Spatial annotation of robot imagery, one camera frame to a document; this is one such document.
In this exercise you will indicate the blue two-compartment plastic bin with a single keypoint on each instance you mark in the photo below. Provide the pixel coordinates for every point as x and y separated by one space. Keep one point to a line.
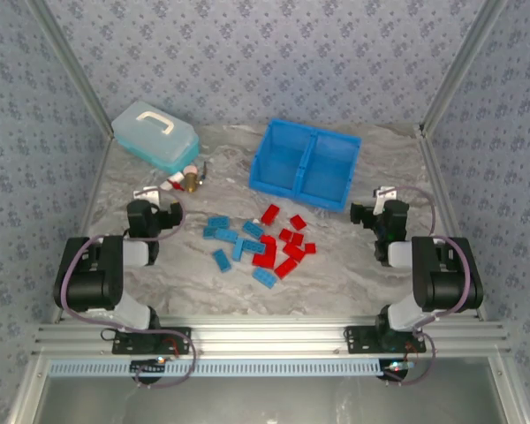
327 176

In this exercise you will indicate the small blue lego brick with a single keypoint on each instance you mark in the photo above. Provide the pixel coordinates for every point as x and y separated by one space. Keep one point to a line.
209 232

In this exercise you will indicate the long aluminium frame rail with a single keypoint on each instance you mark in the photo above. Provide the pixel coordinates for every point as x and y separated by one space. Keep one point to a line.
265 335

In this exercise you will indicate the pink round cap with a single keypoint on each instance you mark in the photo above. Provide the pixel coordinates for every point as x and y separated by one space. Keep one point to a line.
190 170

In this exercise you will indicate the small dark lever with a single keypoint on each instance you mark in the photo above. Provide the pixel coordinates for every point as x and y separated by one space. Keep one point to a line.
204 170

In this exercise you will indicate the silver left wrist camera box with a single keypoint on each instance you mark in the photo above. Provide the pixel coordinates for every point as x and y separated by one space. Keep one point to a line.
148 194

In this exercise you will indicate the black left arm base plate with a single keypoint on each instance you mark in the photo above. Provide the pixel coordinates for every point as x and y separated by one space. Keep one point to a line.
128 345

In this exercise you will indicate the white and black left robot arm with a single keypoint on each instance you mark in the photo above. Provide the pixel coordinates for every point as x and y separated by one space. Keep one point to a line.
93 282

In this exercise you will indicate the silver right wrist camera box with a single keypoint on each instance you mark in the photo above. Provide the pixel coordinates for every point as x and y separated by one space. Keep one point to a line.
383 196

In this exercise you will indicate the aluminium side rail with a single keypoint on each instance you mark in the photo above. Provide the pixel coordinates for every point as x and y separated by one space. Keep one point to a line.
439 176
98 176

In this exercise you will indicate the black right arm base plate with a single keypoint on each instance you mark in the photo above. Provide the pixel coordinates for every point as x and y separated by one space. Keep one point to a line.
358 340

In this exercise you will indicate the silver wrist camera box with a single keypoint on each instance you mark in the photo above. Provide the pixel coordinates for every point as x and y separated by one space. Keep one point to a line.
148 194
383 196

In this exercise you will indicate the aluminium lower frame bar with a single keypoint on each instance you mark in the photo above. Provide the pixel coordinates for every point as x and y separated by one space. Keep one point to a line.
26 388
509 388

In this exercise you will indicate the brass pipe fitting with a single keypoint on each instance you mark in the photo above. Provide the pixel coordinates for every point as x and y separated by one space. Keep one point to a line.
192 183

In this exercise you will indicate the aluminium frame post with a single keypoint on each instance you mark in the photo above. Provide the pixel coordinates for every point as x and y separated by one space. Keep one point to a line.
460 66
73 66

